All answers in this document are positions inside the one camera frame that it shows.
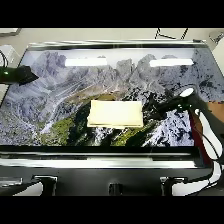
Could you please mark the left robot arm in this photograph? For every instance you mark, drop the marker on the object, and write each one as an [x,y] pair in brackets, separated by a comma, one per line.
[16,75]

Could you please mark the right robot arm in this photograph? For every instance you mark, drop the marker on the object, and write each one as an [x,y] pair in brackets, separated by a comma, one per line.
[205,120]

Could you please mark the silver frame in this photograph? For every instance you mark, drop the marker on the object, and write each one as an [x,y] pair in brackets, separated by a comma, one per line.
[100,163]

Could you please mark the cream garment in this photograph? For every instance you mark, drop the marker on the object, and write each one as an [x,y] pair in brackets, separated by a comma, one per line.
[115,113]

